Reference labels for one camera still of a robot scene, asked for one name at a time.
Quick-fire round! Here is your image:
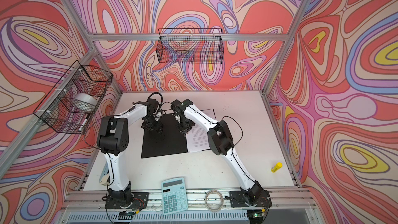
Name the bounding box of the black wire basket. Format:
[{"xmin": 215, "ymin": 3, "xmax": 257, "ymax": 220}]
[
  {"xmin": 156, "ymin": 27, "xmax": 224, "ymax": 64},
  {"xmin": 33, "ymin": 60, "xmax": 113, "ymax": 134}
]

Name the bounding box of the black marker pen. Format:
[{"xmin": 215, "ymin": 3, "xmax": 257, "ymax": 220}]
[{"xmin": 78, "ymin": 115, "xmax": 90, "ymax": 133}]

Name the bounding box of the white stapler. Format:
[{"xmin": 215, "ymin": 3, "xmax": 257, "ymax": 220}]
[{"xmin": 99, "ymin": 164, "xmax": 110, "ymax": 186}]

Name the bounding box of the black wire basket left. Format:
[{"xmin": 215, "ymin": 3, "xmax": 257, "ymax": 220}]
[{"xmin": 33, "ymin": 60, "xmax": 113, "ymax": 134}]

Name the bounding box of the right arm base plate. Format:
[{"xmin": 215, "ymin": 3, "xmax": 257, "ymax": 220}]
[{"xmin": 225, "ymin": 190, "xmax": 273, "ymax": 209}]

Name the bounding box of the black wire basket back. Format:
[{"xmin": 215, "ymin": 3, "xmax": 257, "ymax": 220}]
[{"xmin": 156, "ymin": 27, "xmax": 224, "ymax": 64}]

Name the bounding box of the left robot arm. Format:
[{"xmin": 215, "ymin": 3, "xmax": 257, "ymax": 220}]
[{"xmin": 97, "ymin": 93, "xmax": 163, "ymax": 209}]

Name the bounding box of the white folder black inside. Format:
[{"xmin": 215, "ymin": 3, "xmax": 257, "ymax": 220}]
[{"xmin": 140, "ymin": 108, "xmax": 217, "ymax": 159}]

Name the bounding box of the printed paper stack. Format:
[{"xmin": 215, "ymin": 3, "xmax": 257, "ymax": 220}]
[{"xmin": 186, "ymin": 123, "xmax": 210, "ymax": 152}]

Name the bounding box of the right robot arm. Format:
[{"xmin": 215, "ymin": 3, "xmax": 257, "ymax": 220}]
[{"xmin": 171, "ymin": 99, "xmax": 264, "ymax": 206}]

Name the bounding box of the coiled clear cable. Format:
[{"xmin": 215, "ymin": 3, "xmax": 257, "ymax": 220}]
[{"xmin": 204, "ymin": 189, "xmax": 224, "ymax": 213}]

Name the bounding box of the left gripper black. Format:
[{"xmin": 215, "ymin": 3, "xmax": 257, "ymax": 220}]
[{"xmin": 142, "ymin": 116, "xmax": 165, "ymax": 133}]

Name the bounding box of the yellow marker pen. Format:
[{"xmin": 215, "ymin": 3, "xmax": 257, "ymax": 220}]
[{"xmin": 271, "ymin": 162, "xmax": 284, "ymax": 173}]

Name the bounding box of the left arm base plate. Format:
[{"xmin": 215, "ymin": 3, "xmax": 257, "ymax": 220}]
[{"xmin": 105, "ymin": 192, "xmax": 149, "ymax": 210}]

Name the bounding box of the teal calculator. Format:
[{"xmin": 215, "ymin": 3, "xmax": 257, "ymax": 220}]
[{"xmin": 161, "ymin": 177, "xmax": 188, "ymax": 215}]

